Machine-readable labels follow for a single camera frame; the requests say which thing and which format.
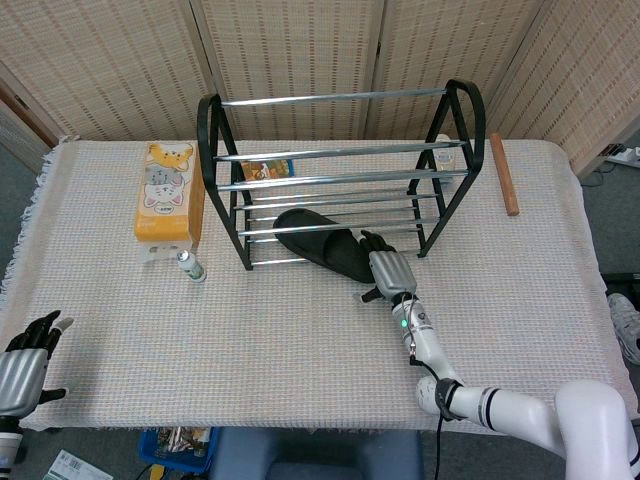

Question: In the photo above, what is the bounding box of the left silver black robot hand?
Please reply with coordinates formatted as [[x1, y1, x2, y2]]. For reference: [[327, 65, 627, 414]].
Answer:
[[0, 309, 75, 416]]

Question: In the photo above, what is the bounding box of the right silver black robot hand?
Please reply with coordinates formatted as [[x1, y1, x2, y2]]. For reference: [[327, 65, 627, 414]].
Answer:
[[360, 229, 419, 304]]

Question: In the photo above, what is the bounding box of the black slipper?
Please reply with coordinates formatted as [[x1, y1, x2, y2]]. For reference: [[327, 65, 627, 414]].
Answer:
[[273, 208, 376, 285]]

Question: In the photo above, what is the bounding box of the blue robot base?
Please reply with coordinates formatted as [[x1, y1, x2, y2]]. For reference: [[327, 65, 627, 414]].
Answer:
[[208, 428, 425, 480]]

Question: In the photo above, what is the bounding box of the black chrome shoe rack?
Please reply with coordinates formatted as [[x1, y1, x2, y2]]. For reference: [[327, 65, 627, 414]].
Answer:
[[196, 78, 487, 272]]

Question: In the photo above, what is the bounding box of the white printed paper sheet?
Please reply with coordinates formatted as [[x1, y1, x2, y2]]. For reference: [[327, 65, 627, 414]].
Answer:
[[43, 448, 114, 480]]

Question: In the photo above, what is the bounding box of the wooden rolling pin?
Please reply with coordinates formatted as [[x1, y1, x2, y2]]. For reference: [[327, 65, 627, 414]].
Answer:
[[489, 132, 521, 217]]

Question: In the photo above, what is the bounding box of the blue plastic crate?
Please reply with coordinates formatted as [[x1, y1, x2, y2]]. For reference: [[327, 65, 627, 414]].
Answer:
[[138, 426, 221, 475]]

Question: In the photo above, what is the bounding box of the small blue yellow box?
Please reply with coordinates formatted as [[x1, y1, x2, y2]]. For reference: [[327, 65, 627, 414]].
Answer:
[[239, 158, 296, 181]]

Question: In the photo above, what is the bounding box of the white woven tablecloth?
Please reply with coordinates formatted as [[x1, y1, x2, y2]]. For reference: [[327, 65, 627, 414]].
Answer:
[[0, 135, 640, 435]]

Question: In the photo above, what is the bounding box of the small white drink bottle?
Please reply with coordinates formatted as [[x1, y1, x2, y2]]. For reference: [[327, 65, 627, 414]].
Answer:
[[177, 249, 207, 285]]

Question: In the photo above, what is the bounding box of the orange cat print tissue pack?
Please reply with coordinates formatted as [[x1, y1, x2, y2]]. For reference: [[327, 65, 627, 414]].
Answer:
[[132, 141, 206, 264]]

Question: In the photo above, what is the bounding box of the white sneaker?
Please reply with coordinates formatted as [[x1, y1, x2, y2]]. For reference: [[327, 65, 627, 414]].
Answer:
[[607, 292, 640, 365]]

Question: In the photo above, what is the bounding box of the white power strip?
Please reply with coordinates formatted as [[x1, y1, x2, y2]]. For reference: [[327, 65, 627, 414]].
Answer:
[[602, 143, 640, 169]]

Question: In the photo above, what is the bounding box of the beige woven folding screen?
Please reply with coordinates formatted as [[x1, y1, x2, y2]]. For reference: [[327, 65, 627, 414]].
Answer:
[[0, 0, 640, 176]]

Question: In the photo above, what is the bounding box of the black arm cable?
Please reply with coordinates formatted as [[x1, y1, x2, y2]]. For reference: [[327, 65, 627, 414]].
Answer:
[[432, 378, 464, 480]]

